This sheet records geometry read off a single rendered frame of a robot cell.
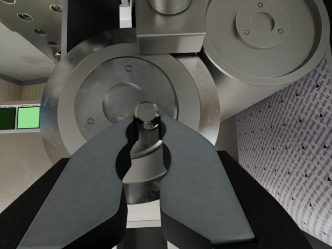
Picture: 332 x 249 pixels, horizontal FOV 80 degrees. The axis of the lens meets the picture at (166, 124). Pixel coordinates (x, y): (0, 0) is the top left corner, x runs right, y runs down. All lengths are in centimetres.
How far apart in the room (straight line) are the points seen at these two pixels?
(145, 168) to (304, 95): 18
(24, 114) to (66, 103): 42
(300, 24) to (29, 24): 45
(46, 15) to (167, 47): 33
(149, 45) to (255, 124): 24
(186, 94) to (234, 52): 6
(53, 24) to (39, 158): 30
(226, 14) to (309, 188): 19
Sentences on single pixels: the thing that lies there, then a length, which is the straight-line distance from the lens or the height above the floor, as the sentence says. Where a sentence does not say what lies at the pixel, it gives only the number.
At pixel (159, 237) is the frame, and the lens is 61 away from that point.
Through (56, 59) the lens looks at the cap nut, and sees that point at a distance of 59.
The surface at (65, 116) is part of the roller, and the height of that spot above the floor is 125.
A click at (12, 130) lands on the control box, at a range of 61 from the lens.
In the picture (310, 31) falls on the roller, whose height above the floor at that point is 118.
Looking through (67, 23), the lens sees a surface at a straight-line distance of 23.
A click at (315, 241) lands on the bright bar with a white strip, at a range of 44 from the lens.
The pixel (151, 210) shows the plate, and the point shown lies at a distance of 51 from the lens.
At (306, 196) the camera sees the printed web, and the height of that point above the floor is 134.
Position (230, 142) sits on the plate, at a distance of 52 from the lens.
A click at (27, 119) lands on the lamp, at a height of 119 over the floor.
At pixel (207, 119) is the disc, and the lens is 17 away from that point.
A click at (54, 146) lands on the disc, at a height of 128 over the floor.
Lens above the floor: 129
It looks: 8 degrees down
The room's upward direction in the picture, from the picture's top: 177 degrees clockwise
